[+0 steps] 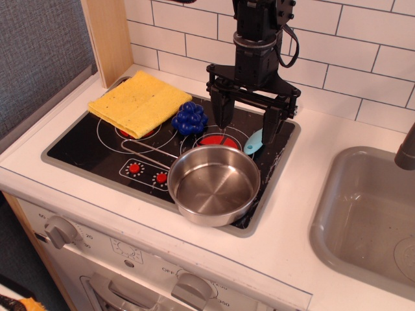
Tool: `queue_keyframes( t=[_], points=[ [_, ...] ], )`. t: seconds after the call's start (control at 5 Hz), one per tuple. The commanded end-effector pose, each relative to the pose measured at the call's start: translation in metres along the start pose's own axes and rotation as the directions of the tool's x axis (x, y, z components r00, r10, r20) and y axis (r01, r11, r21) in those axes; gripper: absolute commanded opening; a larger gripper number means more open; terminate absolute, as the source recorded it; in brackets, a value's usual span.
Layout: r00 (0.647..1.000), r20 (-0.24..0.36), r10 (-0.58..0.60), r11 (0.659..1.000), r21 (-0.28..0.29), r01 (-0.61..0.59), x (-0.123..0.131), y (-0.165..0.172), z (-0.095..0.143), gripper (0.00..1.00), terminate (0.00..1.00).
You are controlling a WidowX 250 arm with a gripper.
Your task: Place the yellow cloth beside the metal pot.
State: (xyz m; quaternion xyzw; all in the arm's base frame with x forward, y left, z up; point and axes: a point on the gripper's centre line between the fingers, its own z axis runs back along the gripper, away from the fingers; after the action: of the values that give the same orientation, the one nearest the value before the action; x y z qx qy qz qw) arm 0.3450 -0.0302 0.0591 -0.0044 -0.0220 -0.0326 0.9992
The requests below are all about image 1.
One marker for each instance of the wooden side post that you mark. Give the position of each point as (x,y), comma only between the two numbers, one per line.
(109,35)

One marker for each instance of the grey toy faucet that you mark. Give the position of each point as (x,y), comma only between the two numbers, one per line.
(405,155)

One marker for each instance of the grey right oven knob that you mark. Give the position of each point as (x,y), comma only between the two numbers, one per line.
(192,290)

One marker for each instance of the yellow folded cloth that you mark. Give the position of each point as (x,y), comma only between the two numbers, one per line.
(139,105)

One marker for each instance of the white toy oven door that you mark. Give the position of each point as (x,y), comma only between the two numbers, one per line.
(120,293)

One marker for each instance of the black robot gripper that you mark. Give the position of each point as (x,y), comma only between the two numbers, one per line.
(254,80)

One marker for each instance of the orange black object corner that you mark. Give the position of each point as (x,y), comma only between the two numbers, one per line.
(24,304)

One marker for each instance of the metal pot with handle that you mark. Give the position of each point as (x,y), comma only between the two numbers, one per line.
(211,185)

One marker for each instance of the black toy stove top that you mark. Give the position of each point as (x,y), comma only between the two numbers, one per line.
(98,151)

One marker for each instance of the grey oven knob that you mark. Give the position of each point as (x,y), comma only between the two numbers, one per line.
(192,290)
(60,231)

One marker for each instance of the blue toy grapes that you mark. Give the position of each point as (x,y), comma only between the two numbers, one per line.
(190,119)

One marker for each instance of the grey toy sink basin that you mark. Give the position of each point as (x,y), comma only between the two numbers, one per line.
(364,222)

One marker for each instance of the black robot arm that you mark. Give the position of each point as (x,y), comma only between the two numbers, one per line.
(259,20)

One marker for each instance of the light blue plastic utensil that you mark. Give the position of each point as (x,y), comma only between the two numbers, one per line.
(254,143)

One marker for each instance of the grey left oven knob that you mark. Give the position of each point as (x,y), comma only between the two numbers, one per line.
(60,231)

